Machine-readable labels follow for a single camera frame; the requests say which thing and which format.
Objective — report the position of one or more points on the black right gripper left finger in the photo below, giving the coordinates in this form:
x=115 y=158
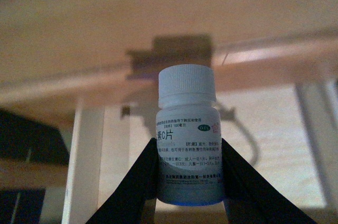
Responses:
x=134 y=200

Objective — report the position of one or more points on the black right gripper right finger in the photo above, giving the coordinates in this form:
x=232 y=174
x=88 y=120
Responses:
x=250 y=198

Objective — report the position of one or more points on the white medicine bottle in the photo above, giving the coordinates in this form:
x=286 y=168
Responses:
x=188 y=137

